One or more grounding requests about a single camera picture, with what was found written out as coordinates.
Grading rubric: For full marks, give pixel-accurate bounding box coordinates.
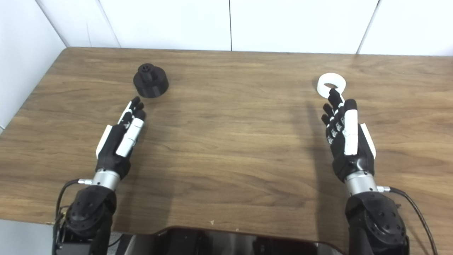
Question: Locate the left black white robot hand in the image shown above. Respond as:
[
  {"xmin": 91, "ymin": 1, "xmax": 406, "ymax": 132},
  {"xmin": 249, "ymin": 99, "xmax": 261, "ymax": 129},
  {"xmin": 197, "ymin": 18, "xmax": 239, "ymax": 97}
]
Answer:
[{"xmin": 92, "ymin": 96, "xmax": 147, "ymax": 192}]

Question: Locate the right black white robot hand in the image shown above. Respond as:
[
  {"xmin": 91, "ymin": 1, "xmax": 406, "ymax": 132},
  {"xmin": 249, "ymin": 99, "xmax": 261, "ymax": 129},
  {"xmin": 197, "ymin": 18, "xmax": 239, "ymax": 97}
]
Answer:
[{"xmin": 321, "ymin": 89, "xmax": 378, "ymax": 196}]

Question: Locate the round black part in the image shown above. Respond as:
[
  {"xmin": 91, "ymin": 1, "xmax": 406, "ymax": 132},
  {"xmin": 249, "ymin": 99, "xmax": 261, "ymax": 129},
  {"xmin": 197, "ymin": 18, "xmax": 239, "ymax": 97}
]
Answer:
[{"xmin": 133, "ymin": 63, "xmax": 169, "ymax": 98}]

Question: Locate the white ring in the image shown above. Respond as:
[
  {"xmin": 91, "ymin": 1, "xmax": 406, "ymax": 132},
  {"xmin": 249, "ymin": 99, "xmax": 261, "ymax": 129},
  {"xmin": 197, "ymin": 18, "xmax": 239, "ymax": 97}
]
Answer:
[{"xmin": 317, "ymin": 73, "xmax": 346, "ymax": 99}]

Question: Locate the black robot torso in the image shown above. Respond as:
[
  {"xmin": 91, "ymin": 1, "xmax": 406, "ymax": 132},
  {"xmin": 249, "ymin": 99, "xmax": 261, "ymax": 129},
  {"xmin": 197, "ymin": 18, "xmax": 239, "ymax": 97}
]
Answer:
[{"xmin": 122, "ymin": 227, "xmax": 344, "ymax": 255}]

